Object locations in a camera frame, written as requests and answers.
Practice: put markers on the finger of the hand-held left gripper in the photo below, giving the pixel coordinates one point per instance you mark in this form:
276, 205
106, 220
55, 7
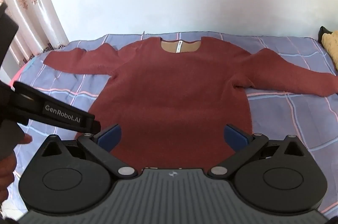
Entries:
89, 127

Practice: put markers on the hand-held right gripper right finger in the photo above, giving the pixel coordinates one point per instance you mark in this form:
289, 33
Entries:
234, 137

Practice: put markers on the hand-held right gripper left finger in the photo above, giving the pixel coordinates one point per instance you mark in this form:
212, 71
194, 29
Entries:
111, 137

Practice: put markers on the dark red sweater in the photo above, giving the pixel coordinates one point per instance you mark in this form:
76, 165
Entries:
174, 92

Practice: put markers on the person's left hand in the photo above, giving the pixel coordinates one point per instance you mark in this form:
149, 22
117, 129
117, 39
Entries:
8, 173

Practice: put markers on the purple plaid bedsheet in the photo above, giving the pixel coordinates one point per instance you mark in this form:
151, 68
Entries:
285, 113

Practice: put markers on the pink floral curtain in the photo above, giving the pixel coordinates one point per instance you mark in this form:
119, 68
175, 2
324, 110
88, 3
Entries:
29, 2

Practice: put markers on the yellow knit garment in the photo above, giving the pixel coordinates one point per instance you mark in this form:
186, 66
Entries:
331, 46

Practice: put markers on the black cloth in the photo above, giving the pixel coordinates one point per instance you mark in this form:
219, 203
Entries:
322, 30

